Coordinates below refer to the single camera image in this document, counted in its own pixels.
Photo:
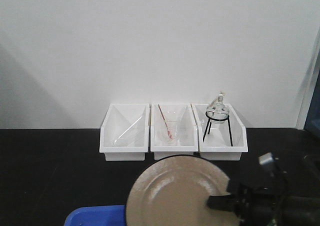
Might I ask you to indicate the right white storage bin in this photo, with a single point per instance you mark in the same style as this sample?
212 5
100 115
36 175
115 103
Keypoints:
217 146

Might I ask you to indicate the clear glass test tube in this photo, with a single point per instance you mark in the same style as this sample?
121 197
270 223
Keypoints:
131 134

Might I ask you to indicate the black wire tripod stand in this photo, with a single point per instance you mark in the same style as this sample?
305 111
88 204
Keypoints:
209 128

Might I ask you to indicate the middle white storage bin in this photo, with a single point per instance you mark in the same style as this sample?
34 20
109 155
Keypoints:
187 143

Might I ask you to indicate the glass alcohol lamp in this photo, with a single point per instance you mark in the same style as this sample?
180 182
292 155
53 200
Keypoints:
217 111

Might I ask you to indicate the blue plastic tray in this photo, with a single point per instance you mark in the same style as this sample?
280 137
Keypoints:
109 215

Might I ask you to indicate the beige plate with black rim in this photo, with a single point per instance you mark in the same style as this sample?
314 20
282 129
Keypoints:
174 192

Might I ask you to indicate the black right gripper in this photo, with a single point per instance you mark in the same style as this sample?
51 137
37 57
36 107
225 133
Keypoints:
254 206

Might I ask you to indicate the clear glass funnel beaker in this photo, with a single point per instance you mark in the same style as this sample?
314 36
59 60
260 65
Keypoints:
173 123

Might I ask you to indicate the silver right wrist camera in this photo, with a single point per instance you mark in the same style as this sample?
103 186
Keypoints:
266 160

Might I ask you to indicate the left white storage bin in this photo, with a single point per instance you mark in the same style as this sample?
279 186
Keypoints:
118 117

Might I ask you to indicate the white storage bin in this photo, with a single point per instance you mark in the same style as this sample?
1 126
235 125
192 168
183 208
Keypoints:
217 146
118 117
187 143

